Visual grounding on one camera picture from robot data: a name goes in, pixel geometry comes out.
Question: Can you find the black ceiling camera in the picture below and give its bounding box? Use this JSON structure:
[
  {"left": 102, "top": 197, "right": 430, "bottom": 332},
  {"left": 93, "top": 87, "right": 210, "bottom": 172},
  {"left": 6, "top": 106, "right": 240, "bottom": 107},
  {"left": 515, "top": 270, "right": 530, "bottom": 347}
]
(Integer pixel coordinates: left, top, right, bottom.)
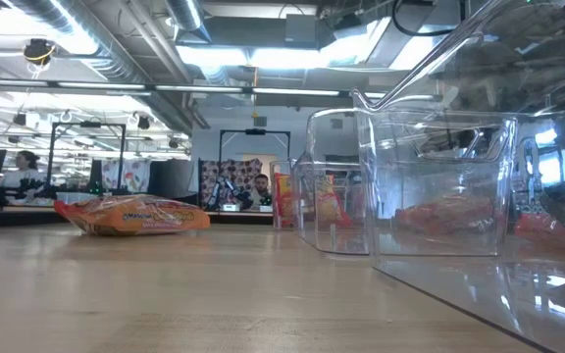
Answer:
[{"left": 21, "top": 37, "right": 57, "bottom": 68}]

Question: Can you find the grey ceiling box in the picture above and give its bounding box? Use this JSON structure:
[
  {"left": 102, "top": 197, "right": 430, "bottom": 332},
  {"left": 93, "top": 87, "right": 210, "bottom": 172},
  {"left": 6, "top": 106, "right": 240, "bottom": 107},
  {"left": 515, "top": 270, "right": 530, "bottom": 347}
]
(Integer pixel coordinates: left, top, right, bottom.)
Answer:
[{"left": 284, "top": 13, "right": 319, "bottom": 44}]

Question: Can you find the red Maruchan ramen pack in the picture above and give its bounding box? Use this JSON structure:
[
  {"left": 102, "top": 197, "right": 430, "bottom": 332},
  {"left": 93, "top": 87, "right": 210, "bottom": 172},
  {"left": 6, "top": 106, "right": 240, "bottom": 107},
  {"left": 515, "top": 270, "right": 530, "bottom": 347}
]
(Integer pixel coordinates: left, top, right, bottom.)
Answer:
[{"left": 273, "top": 171, "right": 353, "bottom": 230}]

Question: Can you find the black looped cable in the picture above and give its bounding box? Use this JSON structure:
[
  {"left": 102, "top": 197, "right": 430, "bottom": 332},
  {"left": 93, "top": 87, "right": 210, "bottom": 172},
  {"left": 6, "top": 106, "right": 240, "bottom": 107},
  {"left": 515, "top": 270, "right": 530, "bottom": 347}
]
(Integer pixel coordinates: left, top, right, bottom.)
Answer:
[{"left": 391, "top": 0, "right": 461, "bottom": 38}]

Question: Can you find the person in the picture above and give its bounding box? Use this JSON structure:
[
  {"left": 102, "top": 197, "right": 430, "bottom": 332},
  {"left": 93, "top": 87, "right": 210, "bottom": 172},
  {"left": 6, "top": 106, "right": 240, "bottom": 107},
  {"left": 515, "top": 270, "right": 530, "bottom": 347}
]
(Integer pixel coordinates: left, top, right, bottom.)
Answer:
[
  {"left": 247, "top": 174, "right": 275, "bottom": 211},
  {"left": 0, "top": 150, "right": 44, "bottom": 190}
]

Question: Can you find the silver ventilation duct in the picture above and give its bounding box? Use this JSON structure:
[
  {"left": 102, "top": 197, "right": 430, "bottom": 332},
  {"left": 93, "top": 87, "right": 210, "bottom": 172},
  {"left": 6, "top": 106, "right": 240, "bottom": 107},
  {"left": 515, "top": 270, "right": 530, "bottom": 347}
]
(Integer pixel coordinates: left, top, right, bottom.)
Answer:
[{"left": 163, "top": 0, "right": 213, "bottom": 45}]

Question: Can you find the clear plastic bin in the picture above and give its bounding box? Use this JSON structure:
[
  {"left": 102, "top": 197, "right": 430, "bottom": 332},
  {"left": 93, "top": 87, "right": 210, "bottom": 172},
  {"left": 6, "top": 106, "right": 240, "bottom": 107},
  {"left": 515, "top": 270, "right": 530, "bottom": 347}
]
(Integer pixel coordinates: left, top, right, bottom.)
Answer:
[
  {"left": 290, "top": 107, "right": 380, "bottom": 256},
  {"left": 270, "top": 159, "right": 299, "bottom": 231},
  {"left": 350, "top": 0, "right": 565, "bottom": 353}
]

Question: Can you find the background wooden workbench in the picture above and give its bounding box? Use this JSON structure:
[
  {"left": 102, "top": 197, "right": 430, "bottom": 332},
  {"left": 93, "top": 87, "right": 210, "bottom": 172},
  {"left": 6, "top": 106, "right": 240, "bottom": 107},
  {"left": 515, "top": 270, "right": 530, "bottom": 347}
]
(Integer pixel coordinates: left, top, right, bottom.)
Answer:
[{"left": 211, "top": 209, "right": 278, "bottom": 225}]

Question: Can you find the bright ceiling light panel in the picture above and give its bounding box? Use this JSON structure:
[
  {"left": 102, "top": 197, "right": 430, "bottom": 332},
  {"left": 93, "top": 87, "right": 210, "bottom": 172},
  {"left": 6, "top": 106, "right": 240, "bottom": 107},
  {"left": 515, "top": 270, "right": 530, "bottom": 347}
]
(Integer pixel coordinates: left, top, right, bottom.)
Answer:
[{"left": 174, "top": 17, "right": 392, "bottom": 71}]

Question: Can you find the orange Saucy Noods pack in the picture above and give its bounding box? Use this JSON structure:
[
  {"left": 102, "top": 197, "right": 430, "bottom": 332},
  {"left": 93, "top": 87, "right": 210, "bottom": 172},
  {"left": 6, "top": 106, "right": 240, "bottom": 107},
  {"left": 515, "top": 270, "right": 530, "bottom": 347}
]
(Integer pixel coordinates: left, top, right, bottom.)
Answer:
[
  {"left": 393, "top": 193, "right": 497, "bottom": 237},
  {"left": 54, "top": 194, "right": 212, "bottom": 237},
  {"left": 513, "top": 210, "right": 565, "bottom": 252}
]

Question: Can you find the dark grey fabric panel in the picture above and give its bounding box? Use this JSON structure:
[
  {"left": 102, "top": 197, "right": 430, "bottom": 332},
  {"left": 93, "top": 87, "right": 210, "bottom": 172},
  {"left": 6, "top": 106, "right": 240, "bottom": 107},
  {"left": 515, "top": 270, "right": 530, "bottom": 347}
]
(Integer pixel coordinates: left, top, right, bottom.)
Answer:
[{"left": 147, "top": 158, "right": 196, "bottom": 198}]

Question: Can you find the long ceiling light tube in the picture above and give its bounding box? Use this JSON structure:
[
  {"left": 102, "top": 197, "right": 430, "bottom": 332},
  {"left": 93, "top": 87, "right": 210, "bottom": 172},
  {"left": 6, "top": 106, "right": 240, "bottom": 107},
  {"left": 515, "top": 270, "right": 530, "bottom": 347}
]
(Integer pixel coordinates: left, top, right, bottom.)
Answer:
[{"left": 0, "top": 77, "right": 386, "bottom": 98}]

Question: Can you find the white patterned cloth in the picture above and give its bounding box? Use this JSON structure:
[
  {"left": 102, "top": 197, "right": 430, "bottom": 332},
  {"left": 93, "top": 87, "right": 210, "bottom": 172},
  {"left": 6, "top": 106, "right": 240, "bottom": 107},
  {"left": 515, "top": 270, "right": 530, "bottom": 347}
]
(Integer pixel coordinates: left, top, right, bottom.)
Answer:
[{"left": 100, "top": 157, "right": 151, "bottom": 193}]

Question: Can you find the dark patterned cloth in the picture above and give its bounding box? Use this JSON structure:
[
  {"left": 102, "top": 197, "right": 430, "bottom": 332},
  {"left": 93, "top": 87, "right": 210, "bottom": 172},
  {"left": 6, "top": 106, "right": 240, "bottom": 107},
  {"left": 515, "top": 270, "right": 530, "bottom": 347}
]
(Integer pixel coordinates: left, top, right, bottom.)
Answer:
[{"left": 199, "top": 157, "right": 264, "bottom": 207}]

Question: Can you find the pale blue tub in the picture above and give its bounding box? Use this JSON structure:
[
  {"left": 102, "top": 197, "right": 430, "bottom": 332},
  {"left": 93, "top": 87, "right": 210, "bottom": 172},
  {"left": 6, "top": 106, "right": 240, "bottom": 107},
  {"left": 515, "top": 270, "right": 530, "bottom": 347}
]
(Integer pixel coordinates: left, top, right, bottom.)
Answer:
[{"left": 55, "top": 191, "right": 98, "bottom": 205}]

